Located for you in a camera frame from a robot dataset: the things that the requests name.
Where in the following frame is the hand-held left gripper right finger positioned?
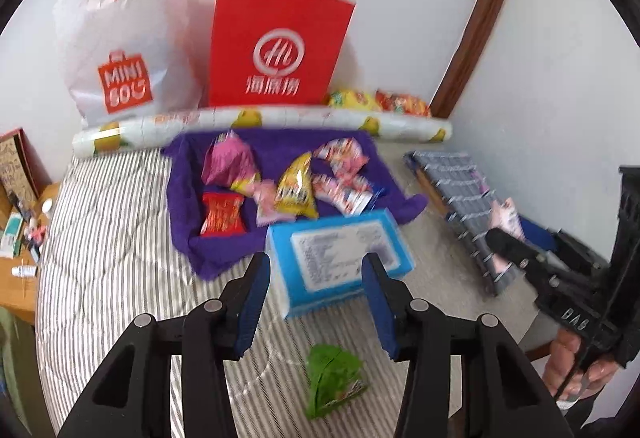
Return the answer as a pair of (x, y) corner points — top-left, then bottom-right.
(361, 252), (573, 438)

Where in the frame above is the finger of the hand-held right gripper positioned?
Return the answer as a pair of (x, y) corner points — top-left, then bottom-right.
(487, 228), (561, 291)
(520, 215), (601, 269)

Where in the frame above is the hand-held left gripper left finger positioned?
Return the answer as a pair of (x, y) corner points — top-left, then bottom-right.
(65, 252), (271, 438)

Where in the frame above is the pale pink strawberry packet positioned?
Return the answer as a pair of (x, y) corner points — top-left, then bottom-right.
(487, 198), (525, 271)

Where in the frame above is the blue tissue box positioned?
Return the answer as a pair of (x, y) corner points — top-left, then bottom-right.
(265, 209), (417, 319)

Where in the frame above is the green snack packet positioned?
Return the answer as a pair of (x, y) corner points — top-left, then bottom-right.
(305, 344), (369, 420)

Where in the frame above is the pink snack packet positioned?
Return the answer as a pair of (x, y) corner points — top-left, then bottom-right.
(254, 181), (281, 226)

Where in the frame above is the white red strawberry snack packet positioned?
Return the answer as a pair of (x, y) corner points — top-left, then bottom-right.
(312, 138), (371, 181)
(312, 174), (375, 217)

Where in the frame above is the yellow snack packet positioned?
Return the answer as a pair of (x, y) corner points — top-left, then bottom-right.
(275, 153), (319, 220)

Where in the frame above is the magenta snack packet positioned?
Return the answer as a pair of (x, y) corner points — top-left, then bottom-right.
(201, 131), (261, 193)

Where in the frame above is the person's right hand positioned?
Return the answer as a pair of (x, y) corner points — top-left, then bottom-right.
(545, 333), (626, 401)

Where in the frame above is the purple towel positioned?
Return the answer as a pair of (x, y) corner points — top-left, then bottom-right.
(162, 128), (428, 279)

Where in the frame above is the grey checked folded cloth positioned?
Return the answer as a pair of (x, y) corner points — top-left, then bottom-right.
(402, 149), (523, 296)

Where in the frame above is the striped quilt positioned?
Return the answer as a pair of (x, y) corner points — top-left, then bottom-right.
(35, 151), (538, 438)

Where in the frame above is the orange snack bag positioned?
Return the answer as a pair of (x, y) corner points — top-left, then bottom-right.
(375, 89), (432, 118)

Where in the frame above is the lemon print paper roll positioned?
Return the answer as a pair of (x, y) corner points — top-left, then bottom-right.
(72, 106), (453, 161)

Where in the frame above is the yellow snack bag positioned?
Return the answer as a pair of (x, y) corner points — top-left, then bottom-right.
(327, 89), (381, 111)

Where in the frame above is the wooden nightstand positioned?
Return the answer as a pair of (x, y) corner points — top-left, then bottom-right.
(0, 183), (63, 324)

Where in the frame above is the green white box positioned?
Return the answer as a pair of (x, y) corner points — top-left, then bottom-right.
(0, 213), (26, 259)

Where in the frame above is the red paper bag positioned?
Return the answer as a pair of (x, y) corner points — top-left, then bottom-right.
(207, 0), (357, 108)

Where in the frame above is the white plastic bag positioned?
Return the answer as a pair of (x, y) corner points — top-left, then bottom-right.
(52, 0), (203, 126)

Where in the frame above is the brown wooden door frame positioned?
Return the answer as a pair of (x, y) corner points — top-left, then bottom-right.
(430, 0), (526, 119)

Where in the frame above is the brown picture frame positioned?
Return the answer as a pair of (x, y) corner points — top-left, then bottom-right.
(0, 128), (41, 204)

